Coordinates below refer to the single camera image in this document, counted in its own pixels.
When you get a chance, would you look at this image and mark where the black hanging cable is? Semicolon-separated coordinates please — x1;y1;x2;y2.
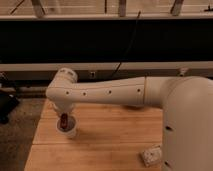
109;10;142;79

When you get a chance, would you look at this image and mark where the wooden table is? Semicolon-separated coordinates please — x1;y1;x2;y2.
24;102;162;171

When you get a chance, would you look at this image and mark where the wall power outlet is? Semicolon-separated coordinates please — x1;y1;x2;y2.
89;71;96;79

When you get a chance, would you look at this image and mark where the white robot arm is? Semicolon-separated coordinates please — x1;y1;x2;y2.
46;68;213;171

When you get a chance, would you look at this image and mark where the black object at left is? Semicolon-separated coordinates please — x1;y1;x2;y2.
0;72;20;125

